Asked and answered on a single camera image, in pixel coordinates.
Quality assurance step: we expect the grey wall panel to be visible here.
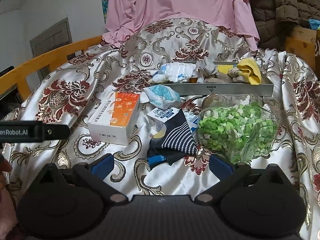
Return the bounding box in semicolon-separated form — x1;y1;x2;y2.
29;17;73;82

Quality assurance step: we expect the striped yellow cuff sock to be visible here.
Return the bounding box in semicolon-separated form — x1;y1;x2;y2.
227;57;262;85

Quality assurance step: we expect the wooden side frame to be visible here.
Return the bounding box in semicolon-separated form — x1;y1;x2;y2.
285;26;319;77

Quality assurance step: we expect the person left hand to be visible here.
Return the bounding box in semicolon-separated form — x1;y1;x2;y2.
1;154;17;239

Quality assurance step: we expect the brown quilted jacket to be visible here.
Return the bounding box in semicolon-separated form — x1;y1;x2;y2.
249;0;319;50

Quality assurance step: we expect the white orange medicine box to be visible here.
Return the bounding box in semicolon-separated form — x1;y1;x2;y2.
88;92;140;145

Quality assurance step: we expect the colourful left wall poster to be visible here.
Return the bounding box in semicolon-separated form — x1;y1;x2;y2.
101;0;108;22

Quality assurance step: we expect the pink hanging sheet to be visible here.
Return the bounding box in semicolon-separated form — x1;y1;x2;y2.
103;0;260;50

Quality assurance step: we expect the beige drawstring pouch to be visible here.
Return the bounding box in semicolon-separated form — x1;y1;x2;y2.
204;72;233;83

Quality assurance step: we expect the metal tray with cartoon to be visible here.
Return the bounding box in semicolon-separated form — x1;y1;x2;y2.
151;61;273;96

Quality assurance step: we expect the white blue baby sock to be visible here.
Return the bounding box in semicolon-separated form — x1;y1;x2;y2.
148;62;200;84

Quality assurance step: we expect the grey cloth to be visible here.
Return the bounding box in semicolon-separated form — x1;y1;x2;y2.
196;61;217;76

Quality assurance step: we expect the blue white mask packet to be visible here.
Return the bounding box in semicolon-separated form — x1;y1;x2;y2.
143;85;181;110

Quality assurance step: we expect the navy striped sock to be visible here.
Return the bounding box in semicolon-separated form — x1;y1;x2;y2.
147;110;197;169

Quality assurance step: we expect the blue white small box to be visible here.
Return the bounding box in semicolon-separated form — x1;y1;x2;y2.
147;107;198;134

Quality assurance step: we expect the wooden bed rail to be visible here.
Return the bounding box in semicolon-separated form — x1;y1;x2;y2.
1;35;102;100

